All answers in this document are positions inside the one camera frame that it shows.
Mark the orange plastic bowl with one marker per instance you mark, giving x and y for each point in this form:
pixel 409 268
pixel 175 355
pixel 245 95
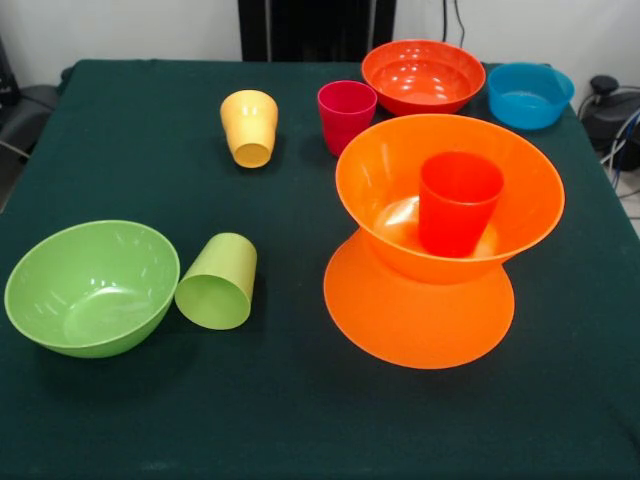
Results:
pixel 415 325
pixel 375 165

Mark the magenta plastic cup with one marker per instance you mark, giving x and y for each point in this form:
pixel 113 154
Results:
pixel 345 125

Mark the green plastic cup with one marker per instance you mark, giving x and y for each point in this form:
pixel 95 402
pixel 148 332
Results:
pixel 215 300

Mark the yellow plastic cup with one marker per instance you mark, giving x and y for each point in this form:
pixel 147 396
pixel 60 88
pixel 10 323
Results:
pixel 250 130

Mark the red plastic cup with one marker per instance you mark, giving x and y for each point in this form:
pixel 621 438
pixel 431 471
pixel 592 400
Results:
pixel 455 215

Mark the green plastic bowl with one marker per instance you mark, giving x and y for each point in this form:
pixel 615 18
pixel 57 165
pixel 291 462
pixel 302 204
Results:
pixel 90 280

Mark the dark green table cloth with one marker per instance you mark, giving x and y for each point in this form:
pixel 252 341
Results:
pixel 250 400

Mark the red-orange plastic bowl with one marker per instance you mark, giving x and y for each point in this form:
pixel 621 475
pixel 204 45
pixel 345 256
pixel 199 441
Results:
pixel 425 70

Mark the black cabinet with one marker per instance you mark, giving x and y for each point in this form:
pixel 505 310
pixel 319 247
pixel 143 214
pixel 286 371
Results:
pixel 310 30

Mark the blue plastic bowl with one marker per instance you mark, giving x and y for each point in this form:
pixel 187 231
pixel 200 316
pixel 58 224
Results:
pixel 525 112

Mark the black equipment box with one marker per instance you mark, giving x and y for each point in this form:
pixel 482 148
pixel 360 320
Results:
pixel 7 75

